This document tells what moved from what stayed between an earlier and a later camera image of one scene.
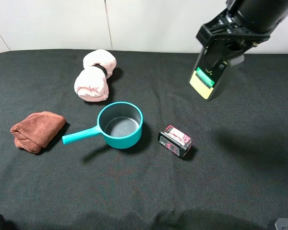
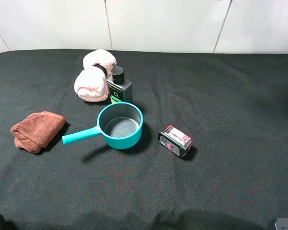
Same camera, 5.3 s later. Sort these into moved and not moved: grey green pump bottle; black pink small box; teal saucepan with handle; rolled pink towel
Moved: grey green pump bottle
Not moved: black pink small box; teal saucepan with handle; rolled pink towel
